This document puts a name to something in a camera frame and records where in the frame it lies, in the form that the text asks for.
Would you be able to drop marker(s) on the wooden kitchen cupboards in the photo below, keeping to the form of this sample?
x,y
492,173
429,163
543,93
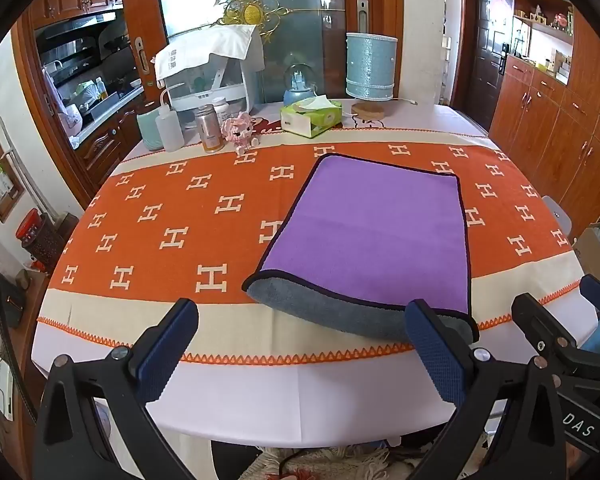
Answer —
x,y
80,60

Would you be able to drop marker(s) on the red container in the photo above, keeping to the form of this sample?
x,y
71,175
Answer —
x,y
28,227

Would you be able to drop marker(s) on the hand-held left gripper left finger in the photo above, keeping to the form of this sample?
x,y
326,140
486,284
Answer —
x,y
165,352

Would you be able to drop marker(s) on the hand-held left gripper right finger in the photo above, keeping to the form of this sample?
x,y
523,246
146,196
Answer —
x,y
436,355

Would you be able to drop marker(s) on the white countertop appliance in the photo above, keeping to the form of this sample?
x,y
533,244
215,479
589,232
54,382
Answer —
x,y
205,87

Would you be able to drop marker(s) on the gold ornament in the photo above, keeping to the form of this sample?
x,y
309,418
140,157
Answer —
x,y
251,7

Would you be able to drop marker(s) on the white jar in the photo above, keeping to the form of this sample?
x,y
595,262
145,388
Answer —
x,y
221,107

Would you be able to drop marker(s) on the brown bottle with silver cap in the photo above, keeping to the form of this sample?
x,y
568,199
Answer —
x,y
209,130

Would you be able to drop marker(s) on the orange patterned blanket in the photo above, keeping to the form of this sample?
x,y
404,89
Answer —
x,y
180,240

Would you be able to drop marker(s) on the white cloth cover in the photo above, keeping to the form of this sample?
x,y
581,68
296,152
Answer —
x,y
225,42

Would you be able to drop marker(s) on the blue table lamp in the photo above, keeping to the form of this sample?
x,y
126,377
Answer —
x,y
371,67

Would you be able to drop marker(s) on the dark entrance door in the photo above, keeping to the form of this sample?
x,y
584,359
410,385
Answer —
x,y
490,55

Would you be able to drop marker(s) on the purple towel with grey back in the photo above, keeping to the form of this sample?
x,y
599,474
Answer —
x,y
375,230

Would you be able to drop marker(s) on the pale green cup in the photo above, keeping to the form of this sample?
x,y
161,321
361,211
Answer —
x,y
147,127

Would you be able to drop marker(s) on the wooden wall cabinet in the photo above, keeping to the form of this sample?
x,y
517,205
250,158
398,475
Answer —
x,y
555,110

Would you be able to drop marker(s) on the grey chair back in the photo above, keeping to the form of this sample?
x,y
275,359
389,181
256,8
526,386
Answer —
x,y
557,212

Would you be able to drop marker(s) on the white squeeze bottle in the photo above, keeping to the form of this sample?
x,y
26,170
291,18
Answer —
x,y
170,127

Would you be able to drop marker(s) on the glass sliding door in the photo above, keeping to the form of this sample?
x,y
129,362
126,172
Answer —
x,y
300,15

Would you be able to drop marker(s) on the blue snow globe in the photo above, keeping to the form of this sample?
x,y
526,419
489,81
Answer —
x,y
300,87

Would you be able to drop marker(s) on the cardboard box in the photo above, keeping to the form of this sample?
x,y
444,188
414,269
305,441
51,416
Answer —
x,y
592,250

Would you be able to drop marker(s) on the green tissue box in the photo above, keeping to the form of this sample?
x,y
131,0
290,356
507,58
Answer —
x,y
312,116

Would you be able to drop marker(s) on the pink toy figure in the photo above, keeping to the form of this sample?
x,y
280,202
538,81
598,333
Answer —
x,y
240,132

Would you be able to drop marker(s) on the shaggy rug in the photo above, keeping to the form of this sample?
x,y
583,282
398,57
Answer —
x,y
330,465

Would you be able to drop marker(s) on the brown wicker basket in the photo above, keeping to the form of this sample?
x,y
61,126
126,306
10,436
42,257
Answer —
x,y
52,245

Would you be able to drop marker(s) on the orange patterned tablecloth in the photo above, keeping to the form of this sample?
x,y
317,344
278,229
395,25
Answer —
x,y
300,405

